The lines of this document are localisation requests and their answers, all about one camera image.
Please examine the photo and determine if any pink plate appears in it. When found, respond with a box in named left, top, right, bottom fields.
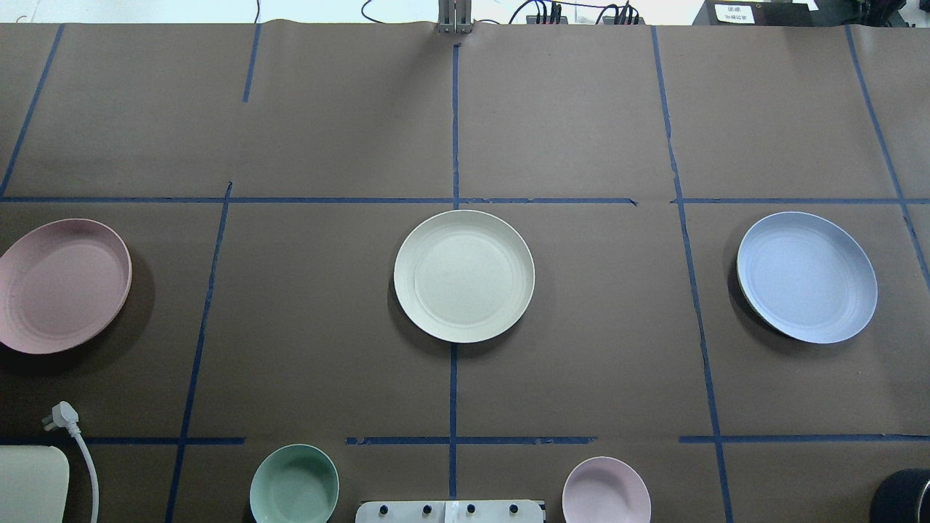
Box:
left=1, top=218, right=133, bottom=355

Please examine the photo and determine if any cream plate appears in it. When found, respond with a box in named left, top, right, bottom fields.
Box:
left=393, top=211, right=535, bottom=344

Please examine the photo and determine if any pink bowl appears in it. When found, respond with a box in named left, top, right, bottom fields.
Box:
left=562, top=456, right=652, bottom=522

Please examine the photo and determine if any green bowl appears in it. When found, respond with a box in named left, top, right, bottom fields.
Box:
left=249, top=444, right=340, bottom=522

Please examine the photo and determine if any blue plate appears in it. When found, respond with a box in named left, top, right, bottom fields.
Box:
left=735, top=211, right=879, bottom=344

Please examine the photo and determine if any black box with label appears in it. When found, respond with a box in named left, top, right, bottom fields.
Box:
left=692, top=1, right=814, bottom=27

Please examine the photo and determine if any cream toaster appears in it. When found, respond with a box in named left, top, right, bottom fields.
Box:
left=1, top=445, right=70, bottom=522

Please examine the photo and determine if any dark blue saucepan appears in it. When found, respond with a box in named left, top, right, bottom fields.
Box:
left=869, top=468, right=929, bottom=522

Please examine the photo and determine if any aluminium frame post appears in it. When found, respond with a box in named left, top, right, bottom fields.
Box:
left=436, top=0, right=474, bottom=34

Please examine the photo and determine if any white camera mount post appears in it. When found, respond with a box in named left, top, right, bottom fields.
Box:
left=355, top=499, right=547, bottom=522

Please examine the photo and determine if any white toaster power cord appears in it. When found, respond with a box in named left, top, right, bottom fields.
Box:
left=43, top=401, right=100, bottom=523

